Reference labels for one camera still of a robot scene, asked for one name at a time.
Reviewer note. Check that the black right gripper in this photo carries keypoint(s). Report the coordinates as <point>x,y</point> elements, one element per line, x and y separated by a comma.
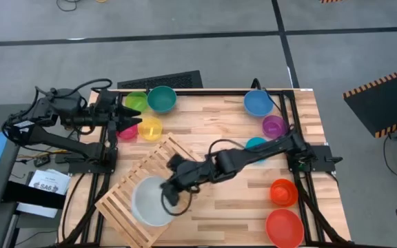
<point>190,174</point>

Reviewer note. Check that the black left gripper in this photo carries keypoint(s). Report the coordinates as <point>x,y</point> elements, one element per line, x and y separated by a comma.
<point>107,110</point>

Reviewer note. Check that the small pink bowl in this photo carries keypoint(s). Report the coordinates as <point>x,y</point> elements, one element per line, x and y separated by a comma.
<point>129,133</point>

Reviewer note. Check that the large white translucent bowl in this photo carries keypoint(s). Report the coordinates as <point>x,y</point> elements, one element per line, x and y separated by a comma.
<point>147,203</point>

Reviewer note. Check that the small yellow bowl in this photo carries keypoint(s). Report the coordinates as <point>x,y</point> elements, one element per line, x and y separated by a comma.
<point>150,129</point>

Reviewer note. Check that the small teal bowl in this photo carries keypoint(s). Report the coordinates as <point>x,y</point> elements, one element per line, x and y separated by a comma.
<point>254,142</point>

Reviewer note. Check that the small orange bowl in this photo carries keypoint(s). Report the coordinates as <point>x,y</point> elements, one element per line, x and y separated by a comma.
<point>284,192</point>

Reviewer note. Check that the large blue bowl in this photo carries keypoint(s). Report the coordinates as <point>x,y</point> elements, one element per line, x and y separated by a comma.
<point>258,102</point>

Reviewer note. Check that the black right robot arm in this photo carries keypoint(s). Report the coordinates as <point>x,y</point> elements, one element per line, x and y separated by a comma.
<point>253,155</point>

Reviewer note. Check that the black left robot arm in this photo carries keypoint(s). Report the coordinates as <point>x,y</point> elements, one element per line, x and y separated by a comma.
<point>57,141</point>

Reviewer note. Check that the slatted wooden shelf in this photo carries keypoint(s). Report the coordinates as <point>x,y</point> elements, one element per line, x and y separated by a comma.
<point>157,155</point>

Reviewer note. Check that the small light green bowl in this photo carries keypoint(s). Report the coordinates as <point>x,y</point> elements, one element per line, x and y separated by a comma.
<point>135,101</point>

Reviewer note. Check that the large teal green bowl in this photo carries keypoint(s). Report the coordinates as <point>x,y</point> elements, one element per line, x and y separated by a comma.
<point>161,99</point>

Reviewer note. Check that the black floor vent grille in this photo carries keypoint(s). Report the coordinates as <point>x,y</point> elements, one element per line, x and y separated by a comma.
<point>160,81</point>

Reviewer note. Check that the small black controller box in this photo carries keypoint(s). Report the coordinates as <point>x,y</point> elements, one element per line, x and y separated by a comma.
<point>42,160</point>

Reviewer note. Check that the white printed paper sheet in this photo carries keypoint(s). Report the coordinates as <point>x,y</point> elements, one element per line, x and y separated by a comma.
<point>48,180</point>

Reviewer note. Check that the large red orange bowl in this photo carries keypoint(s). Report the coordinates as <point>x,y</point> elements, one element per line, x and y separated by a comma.
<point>284,227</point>

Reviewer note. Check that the small purple bowl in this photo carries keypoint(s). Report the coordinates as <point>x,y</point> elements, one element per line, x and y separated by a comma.
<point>274,126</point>

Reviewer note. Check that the plain white paper sheet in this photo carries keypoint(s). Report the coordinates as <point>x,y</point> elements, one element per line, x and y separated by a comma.
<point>36,211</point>

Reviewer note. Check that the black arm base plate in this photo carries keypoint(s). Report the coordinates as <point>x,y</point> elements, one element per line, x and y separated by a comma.
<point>322,155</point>
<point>88,168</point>

